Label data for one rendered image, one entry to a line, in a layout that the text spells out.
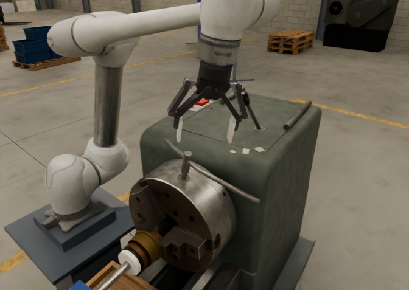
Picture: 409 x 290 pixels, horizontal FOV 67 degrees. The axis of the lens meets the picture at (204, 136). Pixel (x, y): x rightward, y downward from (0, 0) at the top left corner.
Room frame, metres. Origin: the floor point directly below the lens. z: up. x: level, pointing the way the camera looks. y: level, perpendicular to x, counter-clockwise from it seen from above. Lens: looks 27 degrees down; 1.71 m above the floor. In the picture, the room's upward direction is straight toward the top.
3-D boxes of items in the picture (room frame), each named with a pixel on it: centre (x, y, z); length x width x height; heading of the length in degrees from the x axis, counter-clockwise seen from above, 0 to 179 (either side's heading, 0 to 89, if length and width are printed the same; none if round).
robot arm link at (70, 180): (1.06, 0.57, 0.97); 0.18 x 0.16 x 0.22; 147
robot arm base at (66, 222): (1.03, 0.58, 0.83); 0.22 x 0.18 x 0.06; 141
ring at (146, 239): (0.58, 0.16, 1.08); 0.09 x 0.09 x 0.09; 57
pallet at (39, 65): (7.14, 3.63, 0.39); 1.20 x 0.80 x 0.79; 147
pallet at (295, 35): (8.71, -2.39, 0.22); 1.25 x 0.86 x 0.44; 142
